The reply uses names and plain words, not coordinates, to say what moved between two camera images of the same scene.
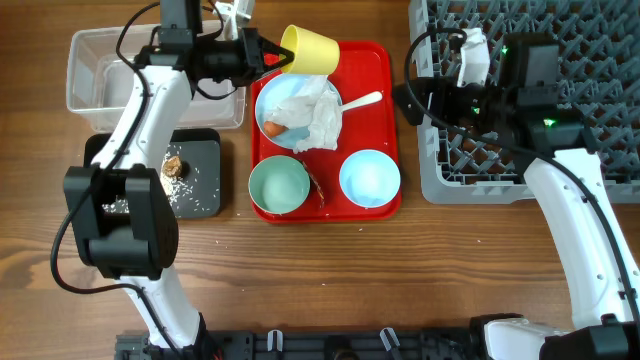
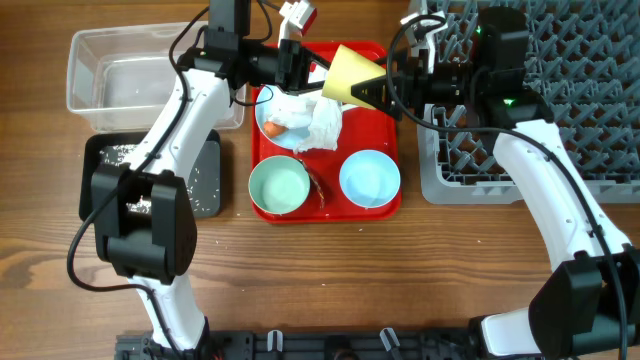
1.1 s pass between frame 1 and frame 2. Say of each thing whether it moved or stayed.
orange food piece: stayed
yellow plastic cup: moved
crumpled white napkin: stayed
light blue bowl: stayed
